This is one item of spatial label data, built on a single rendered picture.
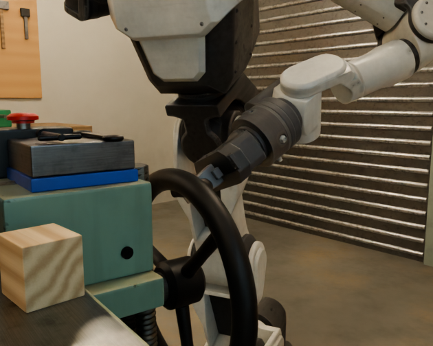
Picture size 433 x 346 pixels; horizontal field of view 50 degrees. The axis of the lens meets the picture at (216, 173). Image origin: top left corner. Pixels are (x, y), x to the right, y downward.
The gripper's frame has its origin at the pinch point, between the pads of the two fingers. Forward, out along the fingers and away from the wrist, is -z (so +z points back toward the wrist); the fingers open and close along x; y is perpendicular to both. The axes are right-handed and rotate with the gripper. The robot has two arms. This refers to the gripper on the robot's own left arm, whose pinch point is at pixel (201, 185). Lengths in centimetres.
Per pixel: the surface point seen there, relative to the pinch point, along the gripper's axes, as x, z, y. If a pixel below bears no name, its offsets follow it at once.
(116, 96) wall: 347, 131, 69
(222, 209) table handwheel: -16.1, -6.4, -1.5
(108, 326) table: -31.3, -23.6, 0.8
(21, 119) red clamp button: -13.3, -16.7, 18.0
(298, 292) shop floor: 160, 76, -100
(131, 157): -18.2, -11.6, 8.6
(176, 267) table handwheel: -6.4, -11.6, -5.1
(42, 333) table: -30.6, -26.7, 2.9
